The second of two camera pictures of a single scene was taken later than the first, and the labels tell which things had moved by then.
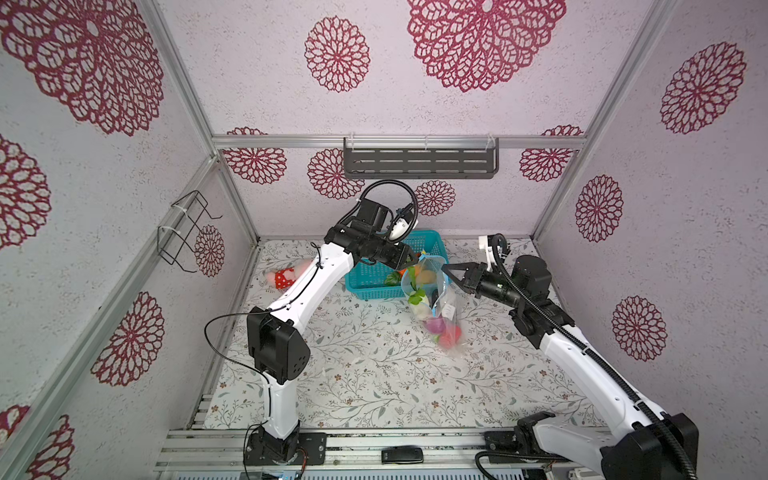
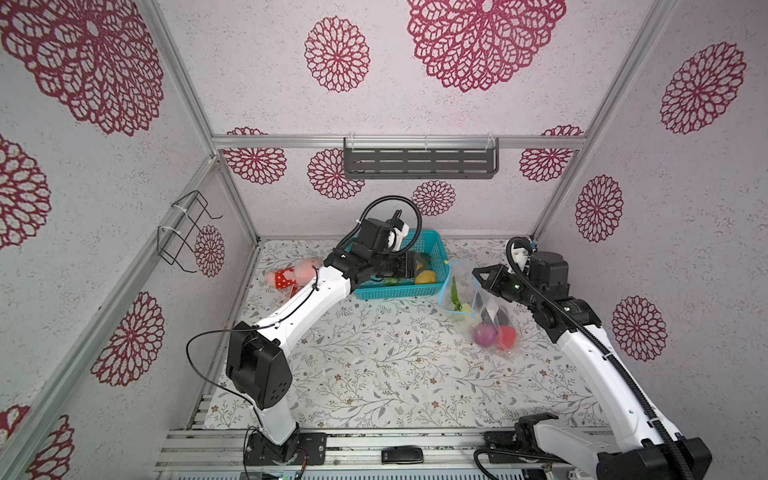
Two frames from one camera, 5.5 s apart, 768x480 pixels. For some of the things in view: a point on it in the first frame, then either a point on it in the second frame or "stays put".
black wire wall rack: (177, 226) stays put
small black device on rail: (402, 455) stays put
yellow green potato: (425, 276) stays put
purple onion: (436, 324) to (485, 336)
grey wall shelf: (416, 158) stays put
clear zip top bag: (426, 285) to (483, 315)
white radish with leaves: (418, 301) to (466, 307)
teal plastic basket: (374, 281) stays put
